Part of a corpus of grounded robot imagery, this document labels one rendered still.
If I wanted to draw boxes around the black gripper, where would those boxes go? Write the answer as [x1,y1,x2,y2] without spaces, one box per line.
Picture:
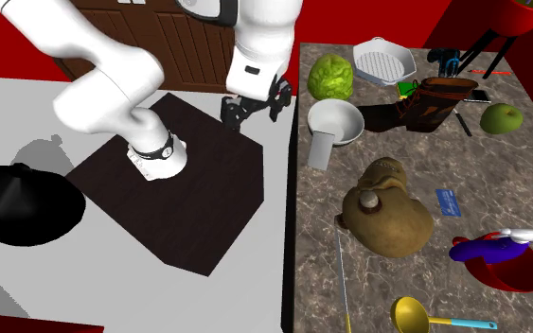
[221,76,293,133]

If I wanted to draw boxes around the grey flat rectangular slab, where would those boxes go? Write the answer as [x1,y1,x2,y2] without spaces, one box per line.
[307,130,337,172]

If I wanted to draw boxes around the green lettuce head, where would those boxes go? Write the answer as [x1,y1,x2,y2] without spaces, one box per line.
[307,53,355,101]

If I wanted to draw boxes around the white bowl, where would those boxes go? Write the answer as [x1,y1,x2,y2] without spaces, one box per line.
[307,97,366,148]

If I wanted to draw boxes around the brown wooden door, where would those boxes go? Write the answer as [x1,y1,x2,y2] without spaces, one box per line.
[53,0,250,95]

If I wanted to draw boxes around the dark wooden robot stand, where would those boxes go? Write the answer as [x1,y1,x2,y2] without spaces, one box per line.
[64,92,266,278]

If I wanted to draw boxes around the white baking dish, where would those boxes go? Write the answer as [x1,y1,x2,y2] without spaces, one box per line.
[351,36,418,88]

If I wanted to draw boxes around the green flat box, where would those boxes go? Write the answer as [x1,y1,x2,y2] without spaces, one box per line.
[396,80,418,100]

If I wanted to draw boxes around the brown leather boot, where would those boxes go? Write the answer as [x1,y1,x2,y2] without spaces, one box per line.
[355,77,480,134]

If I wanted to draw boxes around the tan cloth sack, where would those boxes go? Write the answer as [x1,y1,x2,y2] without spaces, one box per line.
[341,156,435,259]

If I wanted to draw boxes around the black and blue scissors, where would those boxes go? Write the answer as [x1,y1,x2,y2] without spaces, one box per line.
[426,46,462,79]

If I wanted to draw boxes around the black pen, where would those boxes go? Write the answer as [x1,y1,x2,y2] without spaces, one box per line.
[453,109,473,138]

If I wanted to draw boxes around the blue card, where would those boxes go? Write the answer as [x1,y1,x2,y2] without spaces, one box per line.
[435,187,463,219]

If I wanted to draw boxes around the black smartphone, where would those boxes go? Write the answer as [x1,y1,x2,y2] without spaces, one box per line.
[462,88,493,104]

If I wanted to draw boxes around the red pen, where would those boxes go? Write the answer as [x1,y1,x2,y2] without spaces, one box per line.
[467,68,513,77]

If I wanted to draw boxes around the green apple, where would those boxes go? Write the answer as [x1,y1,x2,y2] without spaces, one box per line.
[479,102,524,136]

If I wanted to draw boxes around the black dome-shaped object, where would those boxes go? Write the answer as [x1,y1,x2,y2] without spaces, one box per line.
[0,163,87,248]

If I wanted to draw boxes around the purple spray bottle white nozzle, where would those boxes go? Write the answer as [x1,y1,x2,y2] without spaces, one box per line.
[448,227,533,265]

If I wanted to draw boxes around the red plant pot black stand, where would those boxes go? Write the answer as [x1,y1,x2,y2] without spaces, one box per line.
[458,0,533,80]

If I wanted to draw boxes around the red bowl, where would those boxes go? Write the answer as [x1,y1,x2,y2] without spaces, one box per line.
[452,232,533,294]

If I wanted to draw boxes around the long grey utensil yellow handle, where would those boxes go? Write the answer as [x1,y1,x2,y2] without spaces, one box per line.
[333,213,353,333]

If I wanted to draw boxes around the yellow ladle blue handle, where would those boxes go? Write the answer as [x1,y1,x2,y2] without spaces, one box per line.
[388,295,499,333]

